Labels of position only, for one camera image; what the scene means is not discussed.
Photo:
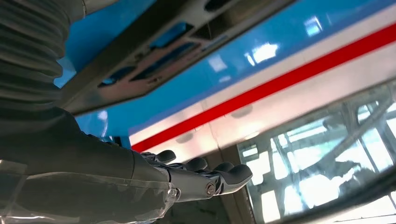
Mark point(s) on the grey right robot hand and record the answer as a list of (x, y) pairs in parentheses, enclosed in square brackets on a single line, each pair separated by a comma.
[(68, 173)]

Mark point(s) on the glass window with frame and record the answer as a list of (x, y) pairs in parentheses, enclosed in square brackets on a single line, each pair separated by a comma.
[(325, 154)]

